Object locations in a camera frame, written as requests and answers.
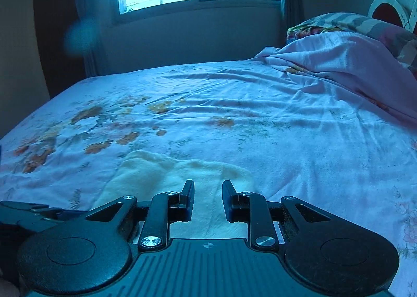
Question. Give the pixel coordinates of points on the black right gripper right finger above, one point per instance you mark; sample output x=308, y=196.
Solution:
x=319, y=253

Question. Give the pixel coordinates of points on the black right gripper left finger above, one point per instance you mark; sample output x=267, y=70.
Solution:
x=91, y=255

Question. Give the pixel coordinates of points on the cream knit sweater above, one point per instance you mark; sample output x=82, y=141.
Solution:
x=144, y=174

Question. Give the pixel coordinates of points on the person's left hand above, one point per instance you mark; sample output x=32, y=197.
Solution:
x=7, y=289

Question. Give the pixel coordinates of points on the pink folded blanket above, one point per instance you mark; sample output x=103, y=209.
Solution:
x=359, y=64

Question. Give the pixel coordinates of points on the dark wooden door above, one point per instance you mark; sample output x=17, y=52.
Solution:
x=53, y=19

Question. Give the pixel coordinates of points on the striped floral pillow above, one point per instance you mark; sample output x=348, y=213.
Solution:
x=400, y=42

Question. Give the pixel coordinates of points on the left dark curtain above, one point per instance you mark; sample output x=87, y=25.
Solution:
x=93, y=16

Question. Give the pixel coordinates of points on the red white headboard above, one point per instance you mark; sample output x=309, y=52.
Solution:
x=393, y=12

